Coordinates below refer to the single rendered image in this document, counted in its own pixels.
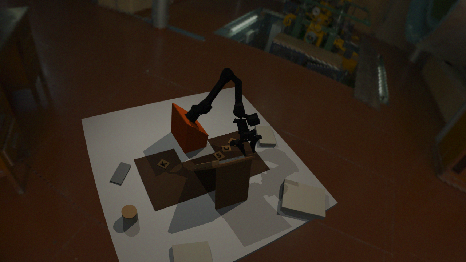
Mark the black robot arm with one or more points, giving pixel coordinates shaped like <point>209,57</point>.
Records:
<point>204,106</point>

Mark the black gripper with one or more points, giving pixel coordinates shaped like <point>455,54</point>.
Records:
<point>239,144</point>

